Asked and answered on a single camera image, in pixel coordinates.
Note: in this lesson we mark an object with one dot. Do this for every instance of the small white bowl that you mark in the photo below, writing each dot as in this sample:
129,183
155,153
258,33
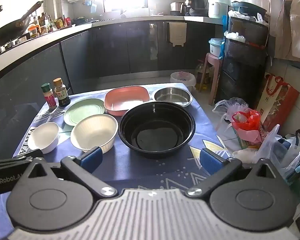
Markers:
42,136

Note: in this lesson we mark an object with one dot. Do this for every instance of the black coffee machine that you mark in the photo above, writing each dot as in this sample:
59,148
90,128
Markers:
196,5

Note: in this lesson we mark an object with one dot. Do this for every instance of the green round plate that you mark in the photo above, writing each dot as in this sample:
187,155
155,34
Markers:
82,111

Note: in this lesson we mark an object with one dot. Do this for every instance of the pink square plate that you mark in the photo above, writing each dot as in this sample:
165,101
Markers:
126,100

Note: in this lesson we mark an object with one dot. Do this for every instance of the green-capped spice bottle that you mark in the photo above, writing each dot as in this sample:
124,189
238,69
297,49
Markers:
49,97

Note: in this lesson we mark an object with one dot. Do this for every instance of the gas stove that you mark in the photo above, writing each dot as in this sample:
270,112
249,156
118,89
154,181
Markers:
7,46

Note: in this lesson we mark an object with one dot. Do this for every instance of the white kitchen countertop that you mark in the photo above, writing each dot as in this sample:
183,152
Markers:
52,33

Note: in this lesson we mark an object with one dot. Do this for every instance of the white plastic bag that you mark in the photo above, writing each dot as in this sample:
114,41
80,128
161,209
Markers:
277,150

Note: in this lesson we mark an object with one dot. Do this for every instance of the black mesh rack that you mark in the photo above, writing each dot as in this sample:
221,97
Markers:
245,65

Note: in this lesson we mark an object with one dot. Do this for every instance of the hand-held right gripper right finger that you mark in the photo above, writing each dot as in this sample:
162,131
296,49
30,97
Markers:
210,160

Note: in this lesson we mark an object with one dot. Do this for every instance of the hanging beige apron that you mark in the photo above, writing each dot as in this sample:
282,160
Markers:
297,20

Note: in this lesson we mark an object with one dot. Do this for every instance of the black wok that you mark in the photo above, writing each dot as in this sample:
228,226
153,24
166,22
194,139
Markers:
10,30

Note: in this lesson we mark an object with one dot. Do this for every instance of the blue printed tablecloth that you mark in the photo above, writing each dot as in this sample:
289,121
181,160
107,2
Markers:
140,165

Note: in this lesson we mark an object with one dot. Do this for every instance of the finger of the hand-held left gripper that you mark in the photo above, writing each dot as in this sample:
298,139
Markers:
35,153

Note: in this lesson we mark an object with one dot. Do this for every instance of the brown-capped sauce bottle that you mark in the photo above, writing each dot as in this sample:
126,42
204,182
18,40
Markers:
61,93

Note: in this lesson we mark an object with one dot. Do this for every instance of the silver pot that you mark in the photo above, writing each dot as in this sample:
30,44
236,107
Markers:
177,8

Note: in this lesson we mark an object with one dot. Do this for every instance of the clear plastic bag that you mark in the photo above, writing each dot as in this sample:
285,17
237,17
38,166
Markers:
227,106

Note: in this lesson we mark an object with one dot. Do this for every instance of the white hanging bin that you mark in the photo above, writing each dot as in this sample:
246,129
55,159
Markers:
176,33

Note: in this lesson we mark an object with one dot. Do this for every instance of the group of condiment bottles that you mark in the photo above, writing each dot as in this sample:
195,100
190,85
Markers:
47,23

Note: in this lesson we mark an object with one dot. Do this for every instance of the black plastic bowl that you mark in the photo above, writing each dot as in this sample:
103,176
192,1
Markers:
156,132

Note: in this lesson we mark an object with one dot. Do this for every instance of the pink plastic stool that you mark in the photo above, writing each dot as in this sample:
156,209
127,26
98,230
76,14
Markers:
211,60

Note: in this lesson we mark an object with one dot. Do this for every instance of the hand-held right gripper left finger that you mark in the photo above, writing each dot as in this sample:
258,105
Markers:
91,158

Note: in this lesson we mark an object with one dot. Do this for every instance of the stainless steel dish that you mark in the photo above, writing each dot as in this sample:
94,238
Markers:
172,96

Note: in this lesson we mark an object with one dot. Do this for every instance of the red plastic bag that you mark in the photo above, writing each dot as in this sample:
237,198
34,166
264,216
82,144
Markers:
247,120

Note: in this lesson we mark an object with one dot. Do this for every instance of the red gift bag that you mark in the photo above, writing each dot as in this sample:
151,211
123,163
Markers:
280,100

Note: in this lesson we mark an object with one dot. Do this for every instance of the cream ribbed bowl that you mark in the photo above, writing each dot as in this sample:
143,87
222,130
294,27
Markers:
95,132

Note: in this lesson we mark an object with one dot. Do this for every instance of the trash bin with white bag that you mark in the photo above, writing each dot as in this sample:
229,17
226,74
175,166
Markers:
182,78

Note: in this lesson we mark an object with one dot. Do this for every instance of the black pan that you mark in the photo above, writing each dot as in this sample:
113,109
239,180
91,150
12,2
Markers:
250,8

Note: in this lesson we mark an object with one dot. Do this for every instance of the yellow oil bottle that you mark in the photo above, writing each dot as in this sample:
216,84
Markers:
202,76

